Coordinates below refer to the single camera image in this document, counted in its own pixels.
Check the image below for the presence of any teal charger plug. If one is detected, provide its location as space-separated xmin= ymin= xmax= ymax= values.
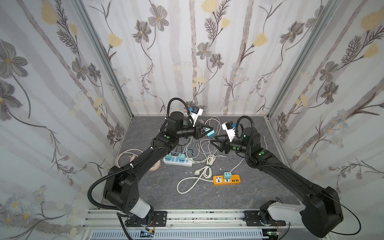
xmin=207 ymin=130 xmax=215 ymax=138
xmin=178 ymin=154 xmax=186 ymax=162
xmin=165 ymin=154 xmax=173 ymax=161
xmin=223 ymin=172 xmax=232 ymax=180

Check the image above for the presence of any white power strip cord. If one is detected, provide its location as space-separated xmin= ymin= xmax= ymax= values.
xmin=182 ymin=116 xmax=226 ymax=164

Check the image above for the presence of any orange power strip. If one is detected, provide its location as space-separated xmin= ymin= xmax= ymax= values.
xmin=213 ymin=175 xmax=241 ymax=186

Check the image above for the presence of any white blue power strip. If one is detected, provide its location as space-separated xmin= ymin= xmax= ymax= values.
xmin=163 ymin=156 xmax=193 ymax=167

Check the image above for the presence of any round pink power socket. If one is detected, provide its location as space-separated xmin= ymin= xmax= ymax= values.
xmin=149 ymin=161 xmax=161 ymax=172

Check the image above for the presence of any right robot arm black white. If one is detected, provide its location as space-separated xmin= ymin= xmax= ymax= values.
xmin=210 ymin=116 xmax=344 ymax=238

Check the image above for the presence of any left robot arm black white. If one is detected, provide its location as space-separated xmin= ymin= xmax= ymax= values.
xmin=87 ymin=98 xmax=213 ymax=226

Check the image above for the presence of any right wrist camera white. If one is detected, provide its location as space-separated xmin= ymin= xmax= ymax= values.
xmin=222 ymin=121 xmax=236 ymax=142

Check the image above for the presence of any white cable bundle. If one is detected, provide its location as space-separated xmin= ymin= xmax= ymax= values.
xmin=193 ymin=154 xmax=217 ymax=179

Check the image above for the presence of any orange strip white cord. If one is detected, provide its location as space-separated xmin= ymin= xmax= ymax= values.
xmin=176 ymin=175 xmax=214 ymax=195

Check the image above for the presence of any beige socket power cord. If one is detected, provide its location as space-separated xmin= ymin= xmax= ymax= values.
xmin=115 ymin=149 xmax=145 ymax=166

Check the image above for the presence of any white slotted cable duct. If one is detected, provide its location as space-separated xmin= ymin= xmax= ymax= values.
xmin=89 ymin=229 xmax=268 ymax=240

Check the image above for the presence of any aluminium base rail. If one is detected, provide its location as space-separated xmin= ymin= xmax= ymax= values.
xmin=77 ymin=209 xmax=317 ymax=240

